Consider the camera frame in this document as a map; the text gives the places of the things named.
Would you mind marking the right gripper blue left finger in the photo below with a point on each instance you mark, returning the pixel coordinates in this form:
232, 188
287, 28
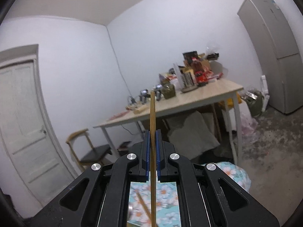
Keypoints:
147, 141

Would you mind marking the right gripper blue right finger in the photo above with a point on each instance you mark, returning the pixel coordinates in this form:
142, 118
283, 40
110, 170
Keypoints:
158, 153

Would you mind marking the wooden chopstick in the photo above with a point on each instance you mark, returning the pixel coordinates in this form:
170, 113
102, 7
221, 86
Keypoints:
146, 210
153, 159

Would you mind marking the white sack under desk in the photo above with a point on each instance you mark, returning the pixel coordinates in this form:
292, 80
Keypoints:
192, 134

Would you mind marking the floral blue quilt cover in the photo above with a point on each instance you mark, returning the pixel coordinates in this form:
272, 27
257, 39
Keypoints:
167, 204

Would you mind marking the jar of green pickles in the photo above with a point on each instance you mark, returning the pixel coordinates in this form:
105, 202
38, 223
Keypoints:
168, 90

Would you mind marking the wooden chair black seat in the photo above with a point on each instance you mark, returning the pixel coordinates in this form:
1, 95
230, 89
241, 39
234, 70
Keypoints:
94, 155

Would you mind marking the red drink bottle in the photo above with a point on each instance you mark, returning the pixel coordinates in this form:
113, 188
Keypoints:
199, 72

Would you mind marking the long wooden desk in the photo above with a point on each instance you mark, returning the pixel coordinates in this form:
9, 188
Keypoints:
214, 92

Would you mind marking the white panel door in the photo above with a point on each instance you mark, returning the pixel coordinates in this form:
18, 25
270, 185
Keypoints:
26, 137

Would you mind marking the grey refrigerator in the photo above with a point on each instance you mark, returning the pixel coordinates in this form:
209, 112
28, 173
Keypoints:
277, 51

